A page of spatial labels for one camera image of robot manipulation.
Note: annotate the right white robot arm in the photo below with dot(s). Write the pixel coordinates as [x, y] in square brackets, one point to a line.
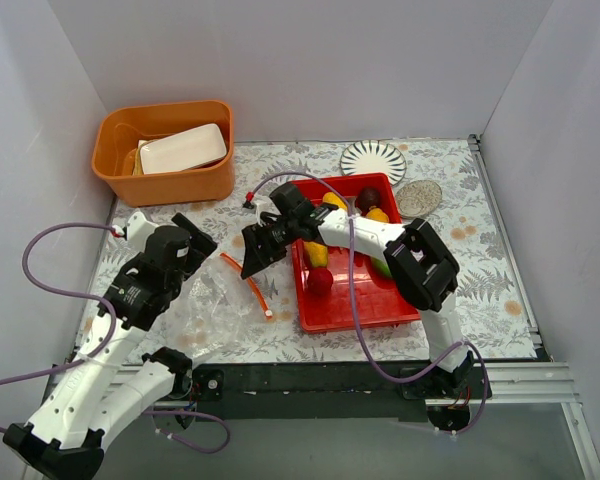
[422, 267]

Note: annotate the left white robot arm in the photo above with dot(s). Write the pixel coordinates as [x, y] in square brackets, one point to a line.
[67, 437]

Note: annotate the white rectangular dish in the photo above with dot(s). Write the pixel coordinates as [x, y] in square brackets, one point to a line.
[190, 149]

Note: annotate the speckled grey round dish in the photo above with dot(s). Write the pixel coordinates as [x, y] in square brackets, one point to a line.
[418, 198]

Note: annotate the red plastic tray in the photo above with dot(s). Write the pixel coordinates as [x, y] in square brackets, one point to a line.
[378, 301]

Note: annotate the yellow orange mango toy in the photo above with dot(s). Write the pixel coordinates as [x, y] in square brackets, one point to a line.
[317, 255]

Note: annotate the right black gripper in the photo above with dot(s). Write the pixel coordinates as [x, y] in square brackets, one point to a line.
[268, 240]

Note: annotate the red apple toy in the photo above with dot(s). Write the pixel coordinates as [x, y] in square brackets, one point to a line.
[319, 281]

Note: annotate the dark purple fruit toy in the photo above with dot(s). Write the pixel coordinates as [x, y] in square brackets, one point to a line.
[367, 199]

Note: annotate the clear zip top bag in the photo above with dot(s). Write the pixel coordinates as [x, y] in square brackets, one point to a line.
[215, 310]

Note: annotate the yellow corn cob toy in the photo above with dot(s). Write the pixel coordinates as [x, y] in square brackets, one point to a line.
[334, 199]

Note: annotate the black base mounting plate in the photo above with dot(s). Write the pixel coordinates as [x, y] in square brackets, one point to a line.
[417, 402]

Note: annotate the striped round plate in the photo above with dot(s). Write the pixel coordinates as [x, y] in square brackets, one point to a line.
[373, 156]

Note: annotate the orange plastic tub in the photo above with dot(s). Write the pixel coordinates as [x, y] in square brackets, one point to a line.
[120, 132]

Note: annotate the yellow item in tub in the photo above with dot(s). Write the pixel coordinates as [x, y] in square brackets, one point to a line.
[132, 165]

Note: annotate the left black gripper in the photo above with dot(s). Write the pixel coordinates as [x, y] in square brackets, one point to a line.
[191, 240]

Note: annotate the orange fruit toy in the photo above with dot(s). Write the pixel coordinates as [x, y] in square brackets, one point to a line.
[378, 215]

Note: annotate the green orange mango toy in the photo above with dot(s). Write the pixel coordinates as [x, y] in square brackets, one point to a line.
[381, 267]

